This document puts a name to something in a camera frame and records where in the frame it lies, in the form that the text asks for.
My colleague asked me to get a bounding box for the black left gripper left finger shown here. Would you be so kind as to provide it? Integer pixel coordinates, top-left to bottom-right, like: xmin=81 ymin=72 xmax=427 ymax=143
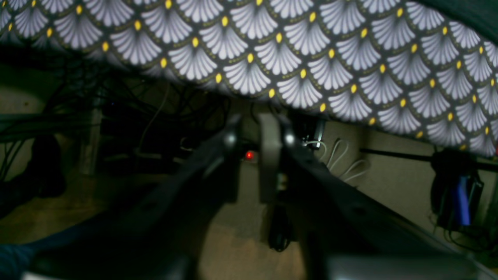
xmin=23 ymin=115 xmax=242 ymax=280

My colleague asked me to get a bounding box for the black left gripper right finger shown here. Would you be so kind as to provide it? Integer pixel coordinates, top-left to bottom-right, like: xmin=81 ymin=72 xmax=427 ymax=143
xmin=275 ymin=115 xmax=497 ymax=280

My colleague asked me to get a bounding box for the grey looped cable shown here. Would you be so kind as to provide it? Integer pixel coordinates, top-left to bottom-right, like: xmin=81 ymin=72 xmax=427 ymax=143
xmin=303 ymin=138 xmax=370 ymax=183

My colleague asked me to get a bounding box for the fan-patterned tablecloth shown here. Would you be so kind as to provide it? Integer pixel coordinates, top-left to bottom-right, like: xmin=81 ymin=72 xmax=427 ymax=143
xmin=1 ymin=0 xmax=497 ymax=158

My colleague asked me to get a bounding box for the white power strip red switch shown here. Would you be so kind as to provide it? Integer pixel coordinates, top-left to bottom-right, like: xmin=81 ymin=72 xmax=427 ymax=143
xmin=132 ymin=150 xmax=259 ymax=164

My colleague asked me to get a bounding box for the black power adapter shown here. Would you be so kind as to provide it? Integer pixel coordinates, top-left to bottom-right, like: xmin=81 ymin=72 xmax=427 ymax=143
xmin=430 ymin=149 xmax=484 ymax=231

